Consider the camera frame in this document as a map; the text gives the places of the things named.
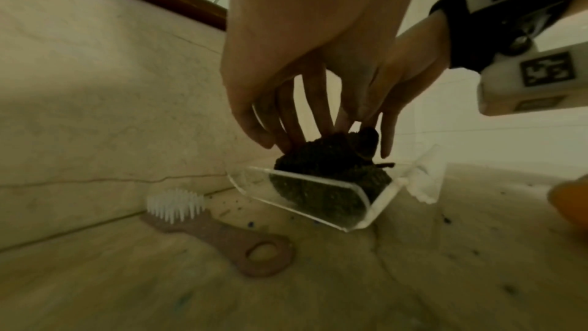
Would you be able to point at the person's left hand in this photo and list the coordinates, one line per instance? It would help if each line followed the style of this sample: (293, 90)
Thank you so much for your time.
(312, 24)

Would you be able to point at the person's right hand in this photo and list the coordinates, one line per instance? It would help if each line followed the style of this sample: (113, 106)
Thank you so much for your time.
(413, 60)

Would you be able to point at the clear acrylic tray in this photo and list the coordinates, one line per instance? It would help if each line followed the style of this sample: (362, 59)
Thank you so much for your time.
(413, 184)

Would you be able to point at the orange soap bar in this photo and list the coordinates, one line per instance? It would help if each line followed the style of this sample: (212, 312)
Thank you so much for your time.
(574, 202)

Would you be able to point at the right wrist marker band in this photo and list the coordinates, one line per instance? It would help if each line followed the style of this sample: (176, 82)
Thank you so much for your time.
(505, 13)

